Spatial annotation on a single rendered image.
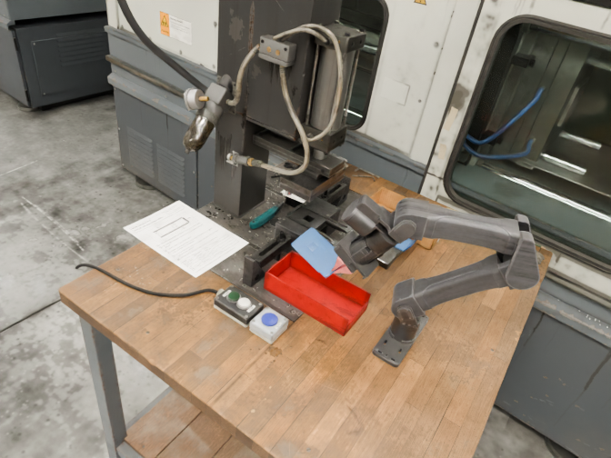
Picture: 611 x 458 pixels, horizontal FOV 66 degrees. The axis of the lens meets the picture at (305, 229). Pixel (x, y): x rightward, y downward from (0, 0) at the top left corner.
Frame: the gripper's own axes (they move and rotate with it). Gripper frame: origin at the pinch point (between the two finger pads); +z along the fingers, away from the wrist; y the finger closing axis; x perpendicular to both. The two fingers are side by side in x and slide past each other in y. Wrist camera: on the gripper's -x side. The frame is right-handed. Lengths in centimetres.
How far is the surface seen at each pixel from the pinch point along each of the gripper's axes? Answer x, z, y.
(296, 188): -9.9, 1.9, 22.0
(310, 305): 5.5, 9.2, -3.3
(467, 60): -76, -30, 22
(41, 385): 30, 141, 31
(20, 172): -54, 218, 160
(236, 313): 18.7, 16.7, 6.7
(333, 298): -3.6, 10.8, -6.5
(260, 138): -16.5, 6.6, 40.0
